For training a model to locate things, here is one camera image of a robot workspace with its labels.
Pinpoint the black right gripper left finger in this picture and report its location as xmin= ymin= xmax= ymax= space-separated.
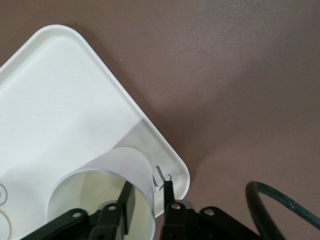
xmin=86 ymin=181 xmax=137 ymax=240

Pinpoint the white paper cup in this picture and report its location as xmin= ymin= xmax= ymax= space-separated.
xmin=45 ymin=146 xmax=156 ymax=240

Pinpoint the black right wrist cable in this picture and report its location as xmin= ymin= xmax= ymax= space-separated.
xmin=245 ymin=180 xmax=320 ymax=240

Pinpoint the white tray with bear print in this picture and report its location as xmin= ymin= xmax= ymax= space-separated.
xmin=0 ymin=24 xmax=191 ymax=240

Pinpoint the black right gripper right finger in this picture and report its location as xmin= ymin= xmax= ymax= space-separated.
xmin=161 ymin=180 xmax=201 ymax=240

